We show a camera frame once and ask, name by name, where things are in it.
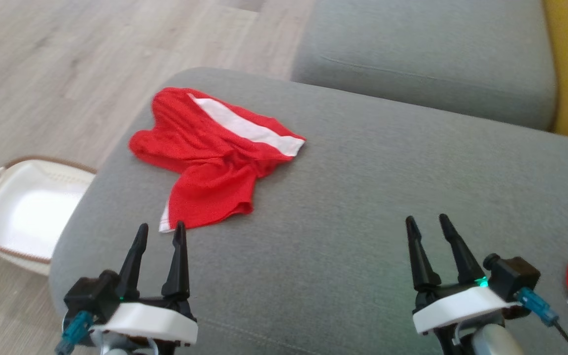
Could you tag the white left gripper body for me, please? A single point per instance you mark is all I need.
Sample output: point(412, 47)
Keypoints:
point(151, 320)

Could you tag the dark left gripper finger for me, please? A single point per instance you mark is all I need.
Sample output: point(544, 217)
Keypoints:
point(133, 271)
point(178, 271)

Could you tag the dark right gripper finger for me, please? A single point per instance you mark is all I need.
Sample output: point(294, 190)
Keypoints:
point(421, 266)
point(464, 261)

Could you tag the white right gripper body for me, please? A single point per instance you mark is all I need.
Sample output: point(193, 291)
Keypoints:
point(456, 308)

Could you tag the red basketball shorts white stripe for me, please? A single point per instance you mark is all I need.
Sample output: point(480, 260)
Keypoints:
point(205, 162)

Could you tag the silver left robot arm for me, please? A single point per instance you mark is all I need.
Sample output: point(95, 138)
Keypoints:
point(116, 347)

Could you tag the large grey sofa seat cushion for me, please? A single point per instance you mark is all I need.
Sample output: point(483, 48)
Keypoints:
point(343, 222)

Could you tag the white laundry basket brown rim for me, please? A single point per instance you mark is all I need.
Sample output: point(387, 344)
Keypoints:
point(22, 212)

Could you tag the grey sofa cushion with seam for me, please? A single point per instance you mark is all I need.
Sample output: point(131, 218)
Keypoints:
point(427, 54)

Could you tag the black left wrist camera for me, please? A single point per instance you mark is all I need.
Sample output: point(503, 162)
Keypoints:
point(91, 293)

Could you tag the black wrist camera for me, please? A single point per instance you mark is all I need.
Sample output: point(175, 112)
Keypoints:
point(91, 293)
point(513, 276)

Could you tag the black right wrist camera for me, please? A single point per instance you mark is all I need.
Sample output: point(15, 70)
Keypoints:
point(513, 276)

